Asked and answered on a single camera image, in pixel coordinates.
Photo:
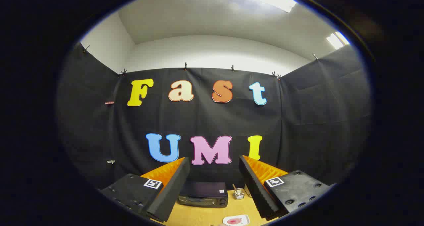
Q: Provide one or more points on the white square plate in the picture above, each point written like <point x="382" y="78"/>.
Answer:
<point x="243" y="218"/>

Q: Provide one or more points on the black toaster oven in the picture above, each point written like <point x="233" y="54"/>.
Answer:
<point x="203" y="193"/>

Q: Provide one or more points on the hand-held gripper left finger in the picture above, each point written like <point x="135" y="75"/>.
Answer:
<point x="174" y="183"/>

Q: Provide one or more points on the row of black cloth clips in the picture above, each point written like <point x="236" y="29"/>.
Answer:
<point x="185" y="67"/>

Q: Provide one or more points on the pink ham slice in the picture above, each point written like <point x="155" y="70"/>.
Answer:
<point x="233" y="221"/>

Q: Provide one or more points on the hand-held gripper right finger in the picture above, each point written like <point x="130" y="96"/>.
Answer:
<point x="253" y="183"/>

